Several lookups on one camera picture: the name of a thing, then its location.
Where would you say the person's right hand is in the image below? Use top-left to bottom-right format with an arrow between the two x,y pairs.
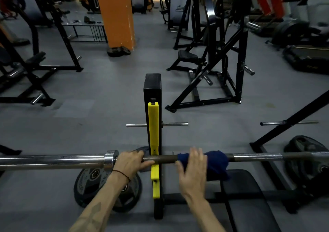
174,147 -> 208,201

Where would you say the person's left hand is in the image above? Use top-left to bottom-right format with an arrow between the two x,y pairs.
113,151 -> 155,181

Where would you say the blue cleaning cloth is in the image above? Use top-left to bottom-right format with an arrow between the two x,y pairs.
177,151 -> 231,182

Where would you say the steel barbell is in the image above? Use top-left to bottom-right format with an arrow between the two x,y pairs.
0,150 -> 329,171

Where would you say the person's left forearm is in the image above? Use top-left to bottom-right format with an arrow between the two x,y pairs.
68,174 -> 130,232

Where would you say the grey cloth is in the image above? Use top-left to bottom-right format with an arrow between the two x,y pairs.
133,146 -> 150,158

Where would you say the black grip-hole weight plate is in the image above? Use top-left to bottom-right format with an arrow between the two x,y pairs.
113,172 -> 142,213

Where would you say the yellow bar hook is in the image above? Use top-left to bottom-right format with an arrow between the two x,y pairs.
148,102 -> 162,199

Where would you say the black weight plate white lettering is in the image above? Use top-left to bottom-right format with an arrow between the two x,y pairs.
74,167 -> 113,209

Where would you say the black bench press rack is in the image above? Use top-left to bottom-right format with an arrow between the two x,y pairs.
126,73 -> 329,220

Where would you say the large black weight plate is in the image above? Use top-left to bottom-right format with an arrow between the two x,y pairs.
284,135 -> 329,186

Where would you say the black and red lever machine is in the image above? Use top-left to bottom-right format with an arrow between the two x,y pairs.
165,0 -> 283,113

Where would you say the black squat rack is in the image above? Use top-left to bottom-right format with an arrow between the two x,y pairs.
42,0 -> 84,73

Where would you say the black incline bench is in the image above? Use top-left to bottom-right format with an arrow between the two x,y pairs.
0,5 -> 56,107

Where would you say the wide orange pillar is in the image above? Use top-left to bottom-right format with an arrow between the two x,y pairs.
94,0 -> 136,51

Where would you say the black elliptical trainer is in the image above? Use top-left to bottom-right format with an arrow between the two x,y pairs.
266,18 -> 322,49

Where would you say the black hair tie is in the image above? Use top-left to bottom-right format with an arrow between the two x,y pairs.
112,170 -> 131,183

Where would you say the black rack base frame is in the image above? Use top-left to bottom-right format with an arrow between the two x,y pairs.
0,144 -> 23,176

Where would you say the black plate-loaded machine frame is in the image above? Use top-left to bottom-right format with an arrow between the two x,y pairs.
173,0 -> 209,50

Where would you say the black wire frame table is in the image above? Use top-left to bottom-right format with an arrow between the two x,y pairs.
63,21 -> 108,44

